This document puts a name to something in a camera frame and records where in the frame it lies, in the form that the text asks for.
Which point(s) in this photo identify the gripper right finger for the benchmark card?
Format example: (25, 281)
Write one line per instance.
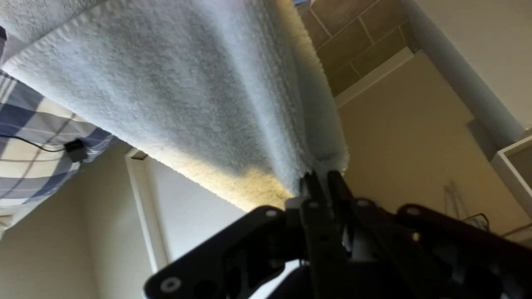
(457, 249)

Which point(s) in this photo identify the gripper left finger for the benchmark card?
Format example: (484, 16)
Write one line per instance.
(232, 253)

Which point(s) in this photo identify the white terry towel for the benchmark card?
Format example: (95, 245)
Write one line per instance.
(187, 91)

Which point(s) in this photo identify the white door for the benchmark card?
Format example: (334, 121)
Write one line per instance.
(187, 211)

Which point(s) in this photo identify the white cabinet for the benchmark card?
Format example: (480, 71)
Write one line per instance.
(515, 166)

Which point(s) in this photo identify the blue checked cloth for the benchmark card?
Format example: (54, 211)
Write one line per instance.
(29, 166)

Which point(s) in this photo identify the grey round post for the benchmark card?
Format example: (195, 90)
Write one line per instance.
(457, 70)

